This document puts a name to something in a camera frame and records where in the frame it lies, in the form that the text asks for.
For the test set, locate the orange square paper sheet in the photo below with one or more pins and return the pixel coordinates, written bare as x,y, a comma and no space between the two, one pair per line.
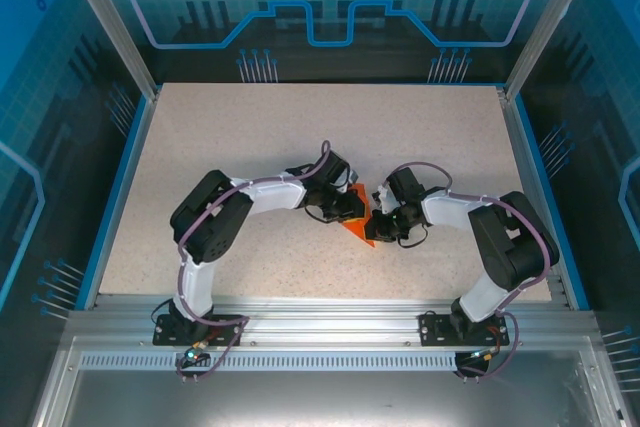
357,231

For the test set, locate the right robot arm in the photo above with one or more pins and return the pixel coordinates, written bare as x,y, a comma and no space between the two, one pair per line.
515,242

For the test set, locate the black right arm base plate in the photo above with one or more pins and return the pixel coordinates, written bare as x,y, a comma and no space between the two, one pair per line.
435,329

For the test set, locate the sheet metal panel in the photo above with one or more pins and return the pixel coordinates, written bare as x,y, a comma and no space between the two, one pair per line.
325,397

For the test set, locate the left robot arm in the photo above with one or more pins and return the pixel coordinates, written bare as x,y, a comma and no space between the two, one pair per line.
210,217

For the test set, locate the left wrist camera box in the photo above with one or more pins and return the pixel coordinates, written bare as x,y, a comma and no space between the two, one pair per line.
345,182

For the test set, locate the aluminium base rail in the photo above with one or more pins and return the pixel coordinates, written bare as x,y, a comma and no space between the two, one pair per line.
325,322

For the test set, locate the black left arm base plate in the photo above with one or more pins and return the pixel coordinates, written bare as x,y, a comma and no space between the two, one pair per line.
225,332

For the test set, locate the aluminium frame post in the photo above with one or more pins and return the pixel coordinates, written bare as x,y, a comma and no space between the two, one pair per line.
112,22
548,22

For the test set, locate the aluminium side rail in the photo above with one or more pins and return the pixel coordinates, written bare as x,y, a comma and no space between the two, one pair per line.
529,197

